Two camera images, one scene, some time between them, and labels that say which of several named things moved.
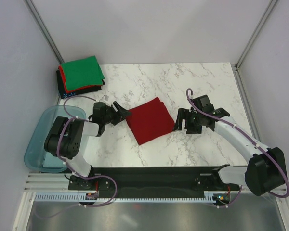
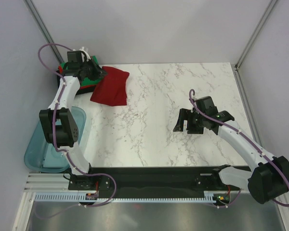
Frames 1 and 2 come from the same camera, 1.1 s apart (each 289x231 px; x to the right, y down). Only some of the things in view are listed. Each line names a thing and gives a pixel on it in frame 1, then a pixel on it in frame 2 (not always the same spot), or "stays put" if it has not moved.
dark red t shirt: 150,120 -> 111,90
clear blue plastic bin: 37,159 stays put
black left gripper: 122,112 -> 98,71
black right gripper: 190,129 stays put
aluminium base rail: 47,182 stays put
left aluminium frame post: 44,31 stays put
